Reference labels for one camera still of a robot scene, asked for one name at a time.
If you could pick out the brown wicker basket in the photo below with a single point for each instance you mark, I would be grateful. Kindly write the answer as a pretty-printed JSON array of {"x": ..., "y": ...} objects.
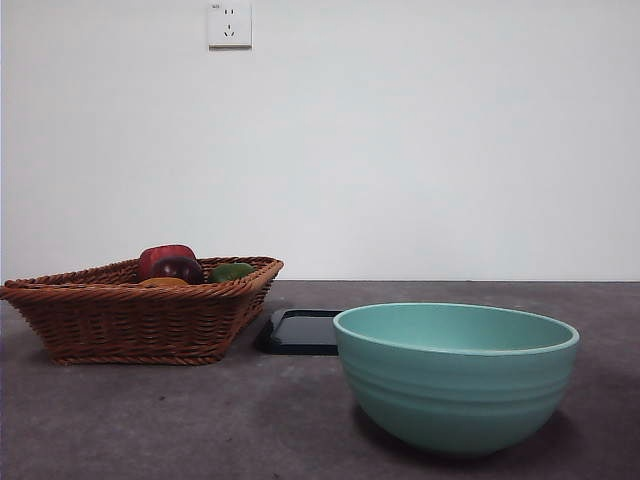
[{"x": 125, "y": 325}]

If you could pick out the teal ribbed bowl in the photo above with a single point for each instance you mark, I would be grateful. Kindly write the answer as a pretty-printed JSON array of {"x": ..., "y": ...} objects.
[{"x": 450, "y": 395}]

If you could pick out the bright red apple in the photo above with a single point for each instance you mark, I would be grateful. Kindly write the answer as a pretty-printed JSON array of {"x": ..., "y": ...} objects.
[{"x": 165, "y": 251}]

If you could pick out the dark green rectangular tray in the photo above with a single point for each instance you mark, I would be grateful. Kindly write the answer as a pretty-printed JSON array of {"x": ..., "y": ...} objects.
[{"x": 300, "y": 335}]

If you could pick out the green avocado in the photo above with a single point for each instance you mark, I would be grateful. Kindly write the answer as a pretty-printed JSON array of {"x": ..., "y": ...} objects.
[{"x": 230, "y": 272}]

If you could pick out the white wall socket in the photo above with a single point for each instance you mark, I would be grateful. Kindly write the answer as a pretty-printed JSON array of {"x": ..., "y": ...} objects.
[{"x": 230, "y": 27}]

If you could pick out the dark red plum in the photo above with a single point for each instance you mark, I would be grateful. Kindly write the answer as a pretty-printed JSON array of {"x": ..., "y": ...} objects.
[{"x": 177, "y": 270}]

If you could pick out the yellow-brown kiwi fruit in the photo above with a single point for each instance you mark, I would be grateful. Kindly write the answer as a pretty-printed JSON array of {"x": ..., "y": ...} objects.
[{"x": 162, "y": 282}]

